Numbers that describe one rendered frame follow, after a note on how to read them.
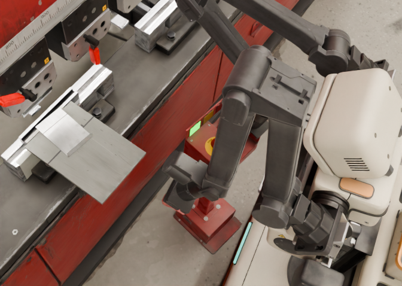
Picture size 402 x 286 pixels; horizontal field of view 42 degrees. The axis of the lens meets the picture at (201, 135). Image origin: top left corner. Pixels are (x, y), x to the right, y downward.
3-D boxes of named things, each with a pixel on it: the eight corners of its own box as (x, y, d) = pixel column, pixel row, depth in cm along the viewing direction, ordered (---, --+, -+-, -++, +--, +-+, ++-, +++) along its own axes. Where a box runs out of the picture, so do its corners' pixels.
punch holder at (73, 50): (72, 66, 129) (62, 22, 114) (46, 49, 131) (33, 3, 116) (111, 29, 135) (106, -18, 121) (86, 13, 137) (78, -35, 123)
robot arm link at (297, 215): (307, 227, 108) (314, 205, 110) (276, 201, 104) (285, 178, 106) (274, 228, 115) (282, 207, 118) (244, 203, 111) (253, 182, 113)
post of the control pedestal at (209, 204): (205, 215, 225) (219, 162, 177) (196, 206, 226) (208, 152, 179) (214, 207, 227) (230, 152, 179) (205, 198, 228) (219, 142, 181)
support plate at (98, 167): (102, 204, 132) (101, 203, 131) (24, 148, 138) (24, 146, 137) (146, 154, 140) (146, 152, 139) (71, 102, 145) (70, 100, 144)
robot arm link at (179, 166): (222, 199, 110) (236, 166, 114) (179, 170, 107) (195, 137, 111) (194, 206, 121) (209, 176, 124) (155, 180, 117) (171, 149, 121)
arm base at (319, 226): (328, 255, 108) (344, 206, 114) (305, 236, 105) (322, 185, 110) (297, 254, 115) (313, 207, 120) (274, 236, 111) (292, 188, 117)
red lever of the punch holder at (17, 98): (6, 102, 106) (38, 94, 115) (-9, 92, 107) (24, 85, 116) (4, 110, 107) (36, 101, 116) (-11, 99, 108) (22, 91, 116)
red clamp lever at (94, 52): (98, 67, 132) (94, 43, 123) (85, 60, 133) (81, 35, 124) (102, 63, 133) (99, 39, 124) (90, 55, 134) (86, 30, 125)
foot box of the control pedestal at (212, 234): (212, 255, 229) (215, 248, 218) (172, 216, 236) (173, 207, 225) (243, 224, 237) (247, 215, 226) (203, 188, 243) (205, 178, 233)
